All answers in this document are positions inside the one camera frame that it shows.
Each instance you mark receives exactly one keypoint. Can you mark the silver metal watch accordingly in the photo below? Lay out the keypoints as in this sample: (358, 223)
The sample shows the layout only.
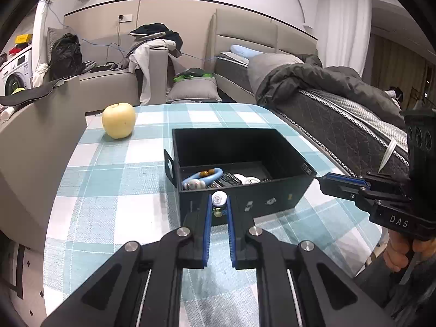
(226, 180)

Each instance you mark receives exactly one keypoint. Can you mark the beige side cabinet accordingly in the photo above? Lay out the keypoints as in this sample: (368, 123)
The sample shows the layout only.
(36, 145)

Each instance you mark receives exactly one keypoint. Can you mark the yellow apple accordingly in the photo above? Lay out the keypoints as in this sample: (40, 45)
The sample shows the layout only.
(119, 120)

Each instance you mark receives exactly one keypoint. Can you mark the right hand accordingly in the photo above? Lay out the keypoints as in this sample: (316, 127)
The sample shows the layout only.
(395, 254)

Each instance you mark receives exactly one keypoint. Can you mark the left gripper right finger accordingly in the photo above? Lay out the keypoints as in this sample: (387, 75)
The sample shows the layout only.
(231, 233)

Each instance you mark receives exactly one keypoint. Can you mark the black hanger on cabinet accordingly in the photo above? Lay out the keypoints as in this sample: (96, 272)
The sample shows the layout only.
(30, 95)

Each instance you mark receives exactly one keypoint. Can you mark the black backpack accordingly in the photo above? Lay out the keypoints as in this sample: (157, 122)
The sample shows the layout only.
(66, 57)

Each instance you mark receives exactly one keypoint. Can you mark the grey pillow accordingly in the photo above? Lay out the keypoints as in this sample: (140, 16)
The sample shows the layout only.
(260, 66)

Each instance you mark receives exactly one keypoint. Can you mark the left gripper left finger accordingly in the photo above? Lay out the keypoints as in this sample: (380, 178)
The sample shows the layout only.
(207, 231)

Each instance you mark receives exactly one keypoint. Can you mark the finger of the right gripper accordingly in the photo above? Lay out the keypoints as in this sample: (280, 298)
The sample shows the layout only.
(346, 179)
(338, 190)

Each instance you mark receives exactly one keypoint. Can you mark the bed with dark mattress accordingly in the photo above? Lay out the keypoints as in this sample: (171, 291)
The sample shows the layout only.
(350, 134)

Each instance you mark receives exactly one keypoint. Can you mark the grey sofa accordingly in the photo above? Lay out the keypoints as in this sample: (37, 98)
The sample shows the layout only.
(98, 89)

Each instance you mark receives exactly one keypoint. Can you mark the white wall socket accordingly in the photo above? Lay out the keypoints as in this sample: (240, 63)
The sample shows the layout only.
(125, 18)

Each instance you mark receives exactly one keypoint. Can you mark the pile of clothes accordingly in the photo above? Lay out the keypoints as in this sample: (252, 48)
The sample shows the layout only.
(149, 59)

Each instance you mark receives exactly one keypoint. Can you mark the grey floor cushion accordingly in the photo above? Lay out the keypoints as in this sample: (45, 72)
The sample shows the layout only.
(194, 90)

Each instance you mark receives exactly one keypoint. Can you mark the black open box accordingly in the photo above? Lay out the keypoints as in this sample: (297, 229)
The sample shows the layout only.
(202, 155)

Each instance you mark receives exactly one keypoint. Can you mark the yellow white earring charm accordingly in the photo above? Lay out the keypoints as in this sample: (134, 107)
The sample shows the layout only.
(219, 202)

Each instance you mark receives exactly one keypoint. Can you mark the white round brooch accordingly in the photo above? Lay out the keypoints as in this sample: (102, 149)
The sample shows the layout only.
(247, 179)

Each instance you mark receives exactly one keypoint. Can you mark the green black item on cushion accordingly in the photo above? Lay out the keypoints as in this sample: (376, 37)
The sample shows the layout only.
(192, 73)

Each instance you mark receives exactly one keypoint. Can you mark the white washing machine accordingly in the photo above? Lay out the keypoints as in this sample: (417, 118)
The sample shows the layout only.
(16, 73)

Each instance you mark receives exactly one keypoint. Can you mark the light blue pillow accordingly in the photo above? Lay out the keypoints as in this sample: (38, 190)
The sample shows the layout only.
(244, 51)

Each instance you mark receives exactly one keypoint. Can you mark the dark green jacket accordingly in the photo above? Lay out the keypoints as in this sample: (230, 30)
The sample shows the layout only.
(282, 83)

